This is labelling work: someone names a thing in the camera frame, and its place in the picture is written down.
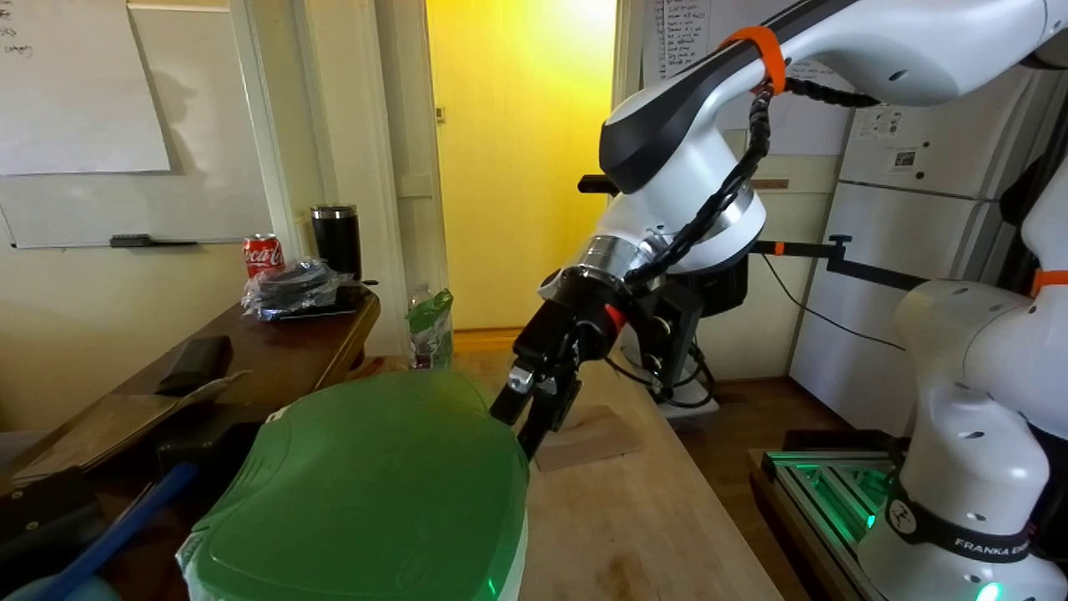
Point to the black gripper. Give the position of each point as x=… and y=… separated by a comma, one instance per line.
x=577, y=322

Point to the green trash can lid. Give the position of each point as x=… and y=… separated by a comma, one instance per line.
x=385, y=489

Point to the red soda can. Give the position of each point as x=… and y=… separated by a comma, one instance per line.
x=262, y=254

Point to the crumpled dark plastic bag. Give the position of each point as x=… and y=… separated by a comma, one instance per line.
x=306, y=289

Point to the black tumbler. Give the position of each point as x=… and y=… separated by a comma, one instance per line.
x=335, y=230

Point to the black pouch on table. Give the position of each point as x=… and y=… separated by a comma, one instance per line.
x=196, y=364

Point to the black whiteboard eraser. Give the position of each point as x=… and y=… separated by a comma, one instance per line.
x=149, y=240

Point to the dark wooden side table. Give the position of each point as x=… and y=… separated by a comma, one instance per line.
x=232, y=362

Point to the whiteboard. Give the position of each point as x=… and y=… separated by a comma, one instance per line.
x=75, y=90

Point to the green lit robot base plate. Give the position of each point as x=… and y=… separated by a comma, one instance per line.
x=836, y=493

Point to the blue handled tool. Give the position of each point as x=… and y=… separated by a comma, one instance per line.
x=121, y=533

